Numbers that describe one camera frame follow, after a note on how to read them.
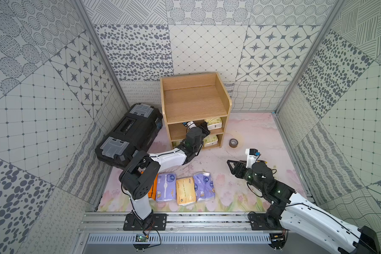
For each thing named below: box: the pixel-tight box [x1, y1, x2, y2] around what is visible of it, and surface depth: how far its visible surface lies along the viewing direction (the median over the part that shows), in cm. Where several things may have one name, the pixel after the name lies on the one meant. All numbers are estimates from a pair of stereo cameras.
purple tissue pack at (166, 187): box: [156, 173, 177, 202], surface depth 81 cm
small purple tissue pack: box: [193, 171, 216, 201], surface depth 83 cm
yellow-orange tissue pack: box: [176, 176, 197, 206], surface depth 81 cm
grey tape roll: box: [228, 138, 239, 149], surface depth 103 cm
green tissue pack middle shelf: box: [204, 117, 223, 131], surface depth 88 cm
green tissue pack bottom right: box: [203, 134, 219, 148], surface depth 100 cm
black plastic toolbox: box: [95, 103, 163, 170], surface depth 88 cm
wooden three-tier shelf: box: [159, 71, 233, 150], surface depth 85 cm
